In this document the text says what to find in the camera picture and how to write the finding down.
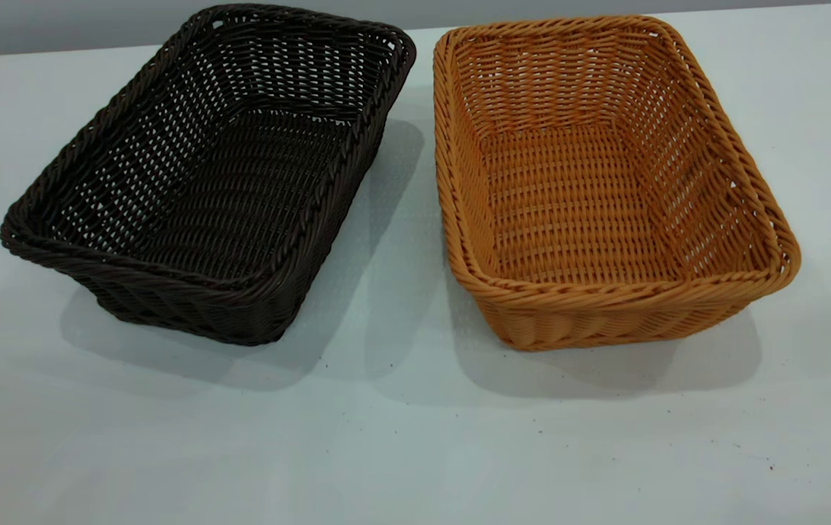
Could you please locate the black wicker basket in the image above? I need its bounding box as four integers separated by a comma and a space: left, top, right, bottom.
0, 3, 417, 347

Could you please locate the orange wicker basket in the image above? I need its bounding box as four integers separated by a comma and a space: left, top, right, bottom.
432, 15, 802, 352

